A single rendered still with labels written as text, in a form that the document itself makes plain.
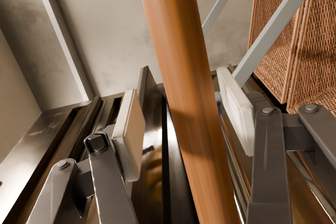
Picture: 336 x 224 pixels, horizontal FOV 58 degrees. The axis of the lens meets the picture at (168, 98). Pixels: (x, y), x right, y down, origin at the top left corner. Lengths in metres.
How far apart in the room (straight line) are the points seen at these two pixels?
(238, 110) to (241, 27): 3.61
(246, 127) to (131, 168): 0.07
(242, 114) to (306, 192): 0.74
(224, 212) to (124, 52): 3.54
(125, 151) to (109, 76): 3.70
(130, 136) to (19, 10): 3.76
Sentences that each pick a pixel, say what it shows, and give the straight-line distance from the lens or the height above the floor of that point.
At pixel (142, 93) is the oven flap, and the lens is 1.34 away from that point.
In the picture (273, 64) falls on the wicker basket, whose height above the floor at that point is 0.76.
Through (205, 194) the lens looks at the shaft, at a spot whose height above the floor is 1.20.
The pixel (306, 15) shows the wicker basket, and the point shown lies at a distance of 1.14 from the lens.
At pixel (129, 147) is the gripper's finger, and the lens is 0.16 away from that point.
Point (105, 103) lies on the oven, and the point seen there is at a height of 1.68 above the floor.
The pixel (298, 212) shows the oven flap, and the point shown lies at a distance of 0.86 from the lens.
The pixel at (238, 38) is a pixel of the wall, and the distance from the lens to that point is 3.78.
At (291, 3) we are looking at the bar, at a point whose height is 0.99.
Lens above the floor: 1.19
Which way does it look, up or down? 4 degrees up
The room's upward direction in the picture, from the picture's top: 103 degrees counter-clockwise
